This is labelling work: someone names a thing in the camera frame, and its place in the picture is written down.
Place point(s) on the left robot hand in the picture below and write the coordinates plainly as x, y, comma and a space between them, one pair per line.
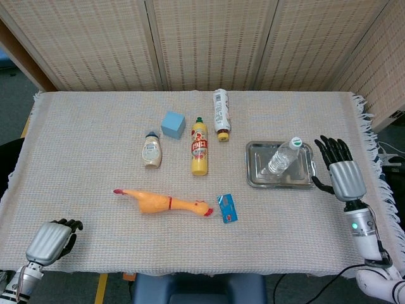
47, 242

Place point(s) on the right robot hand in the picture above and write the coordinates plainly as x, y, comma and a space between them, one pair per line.
346, 177

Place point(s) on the transparent plastic water bottle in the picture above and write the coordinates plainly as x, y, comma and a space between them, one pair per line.
280, 160

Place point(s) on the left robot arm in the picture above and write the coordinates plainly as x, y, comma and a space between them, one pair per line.
22, 282

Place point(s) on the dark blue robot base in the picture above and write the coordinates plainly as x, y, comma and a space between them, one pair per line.
196, 288

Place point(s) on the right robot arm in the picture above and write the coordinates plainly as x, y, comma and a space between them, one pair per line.
364, 228

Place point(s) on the metal tray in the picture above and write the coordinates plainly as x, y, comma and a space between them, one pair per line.
257, 171

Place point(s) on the small beige jar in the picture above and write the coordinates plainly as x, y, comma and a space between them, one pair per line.
152, 155

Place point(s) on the white bottle with yellow cap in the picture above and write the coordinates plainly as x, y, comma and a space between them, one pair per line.
220, 111

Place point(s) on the yellow squeeze bottle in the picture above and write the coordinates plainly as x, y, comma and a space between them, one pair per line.
200, 158

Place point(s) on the grey clamp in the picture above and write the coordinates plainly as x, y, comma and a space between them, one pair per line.
390, 159

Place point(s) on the black bulky object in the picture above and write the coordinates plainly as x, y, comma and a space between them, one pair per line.
9, 164

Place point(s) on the beige woven tablecloth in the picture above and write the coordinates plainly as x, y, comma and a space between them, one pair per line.
95, 158

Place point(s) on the yellow rubber chicken toy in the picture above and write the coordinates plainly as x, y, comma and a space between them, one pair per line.
152, 202

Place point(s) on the blue cardboard tag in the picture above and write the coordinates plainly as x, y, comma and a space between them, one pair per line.
228, 209

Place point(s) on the blue cube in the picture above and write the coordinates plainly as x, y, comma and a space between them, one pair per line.
171, 126

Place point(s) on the woven folding screen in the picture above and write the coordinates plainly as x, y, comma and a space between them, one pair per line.
221, 47

